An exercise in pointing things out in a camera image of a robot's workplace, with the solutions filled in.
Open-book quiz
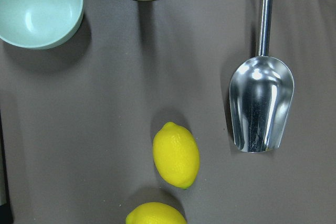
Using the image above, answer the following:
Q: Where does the mint green bowl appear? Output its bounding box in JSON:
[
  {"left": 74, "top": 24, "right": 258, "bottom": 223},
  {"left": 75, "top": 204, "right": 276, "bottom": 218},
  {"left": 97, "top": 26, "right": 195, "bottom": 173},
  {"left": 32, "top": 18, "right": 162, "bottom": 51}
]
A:
[{"left": 1, "top": 0, "right": 83, "bottom": 49}]

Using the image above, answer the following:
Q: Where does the yellow lemon far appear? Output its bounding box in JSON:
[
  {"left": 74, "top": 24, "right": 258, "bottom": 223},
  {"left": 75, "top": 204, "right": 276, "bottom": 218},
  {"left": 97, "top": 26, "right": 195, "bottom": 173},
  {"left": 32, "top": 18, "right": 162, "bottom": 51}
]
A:
[{"left": 152, "top": 122, "right": 200, "bottom": 189}]

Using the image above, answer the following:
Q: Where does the yellow lemon near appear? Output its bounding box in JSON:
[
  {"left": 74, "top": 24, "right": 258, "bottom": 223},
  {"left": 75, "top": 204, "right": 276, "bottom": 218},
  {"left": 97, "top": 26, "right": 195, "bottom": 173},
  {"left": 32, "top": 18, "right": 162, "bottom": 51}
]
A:
[{"left": 125, "top": 202, "right": 187, "bottom": 224}]

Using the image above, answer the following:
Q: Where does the yellow lemon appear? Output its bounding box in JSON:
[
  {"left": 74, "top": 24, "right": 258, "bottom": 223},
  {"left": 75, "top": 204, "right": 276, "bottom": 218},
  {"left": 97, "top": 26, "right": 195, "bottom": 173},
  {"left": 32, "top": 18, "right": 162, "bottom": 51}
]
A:
[
  {"left": 125, "top": 202, "right": 187, "bottom": 224},
  {"left": 152, "top": 122, "right": 200, "bottom": 189}
]

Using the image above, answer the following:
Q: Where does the steel ice scoop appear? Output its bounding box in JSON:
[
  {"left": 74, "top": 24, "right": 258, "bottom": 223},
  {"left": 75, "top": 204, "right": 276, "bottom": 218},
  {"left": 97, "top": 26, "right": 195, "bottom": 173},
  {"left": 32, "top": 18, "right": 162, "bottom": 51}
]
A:
[{"left": 229, "top": 0, "right": 295, "bottom": 153}]

